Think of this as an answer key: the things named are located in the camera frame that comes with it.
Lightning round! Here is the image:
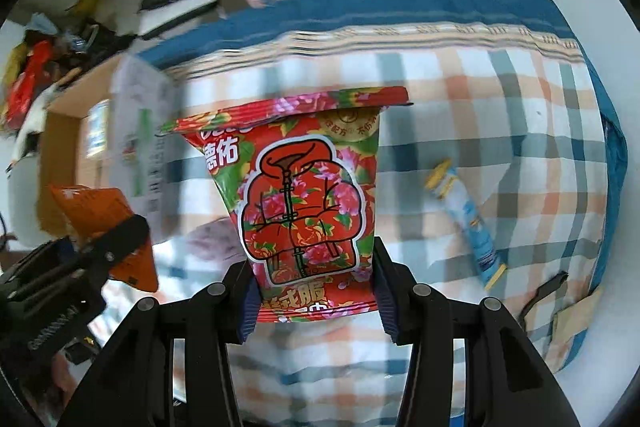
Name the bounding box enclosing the plaid bed sheet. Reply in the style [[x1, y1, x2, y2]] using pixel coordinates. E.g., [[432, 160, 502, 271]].
[[90, 24, 618, 427]]

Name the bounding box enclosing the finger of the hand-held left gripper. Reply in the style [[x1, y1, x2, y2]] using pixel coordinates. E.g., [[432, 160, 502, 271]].
[[74, 214, 152, 289]]

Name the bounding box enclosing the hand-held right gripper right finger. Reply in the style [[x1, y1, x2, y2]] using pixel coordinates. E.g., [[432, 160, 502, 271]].
[[371, 237, 568, 427]]

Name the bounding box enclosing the orange snack packet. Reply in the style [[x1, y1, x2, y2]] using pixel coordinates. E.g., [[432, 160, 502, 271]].
[[49, 185, 160, 293]]

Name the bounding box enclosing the brown paper tag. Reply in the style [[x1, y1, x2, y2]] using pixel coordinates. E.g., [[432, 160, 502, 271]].
[[551, 287, 604, 354]]

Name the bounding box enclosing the cardboard box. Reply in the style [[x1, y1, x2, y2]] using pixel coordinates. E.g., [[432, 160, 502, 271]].
[[37, 56, 177, 249]]

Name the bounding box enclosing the checkered tablecloth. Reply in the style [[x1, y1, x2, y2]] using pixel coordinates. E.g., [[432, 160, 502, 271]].
[[135, 0, 629, 370]]

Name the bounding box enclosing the black strap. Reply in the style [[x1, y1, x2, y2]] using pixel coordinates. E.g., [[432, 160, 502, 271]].
[[517, 271, 569, 334]]

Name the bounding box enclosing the red plastic bag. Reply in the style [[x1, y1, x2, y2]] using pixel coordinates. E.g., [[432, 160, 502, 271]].
[[4, 39, 55, 128]]

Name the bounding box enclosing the red floral wipes packet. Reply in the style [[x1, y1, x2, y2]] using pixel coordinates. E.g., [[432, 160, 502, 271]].
[[161, 86, 415, 325]]

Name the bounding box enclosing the blue yellow snack stick packet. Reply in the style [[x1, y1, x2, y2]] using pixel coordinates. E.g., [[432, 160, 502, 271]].
[[425, 159, 507, 291]]

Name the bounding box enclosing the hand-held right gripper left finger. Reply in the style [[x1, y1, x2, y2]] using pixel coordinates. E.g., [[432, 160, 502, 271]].
[[59, 261, 262, 427]]

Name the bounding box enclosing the pale purple soft packet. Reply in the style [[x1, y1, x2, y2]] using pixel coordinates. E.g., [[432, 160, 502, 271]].
[[187, 216, 247, 269]]

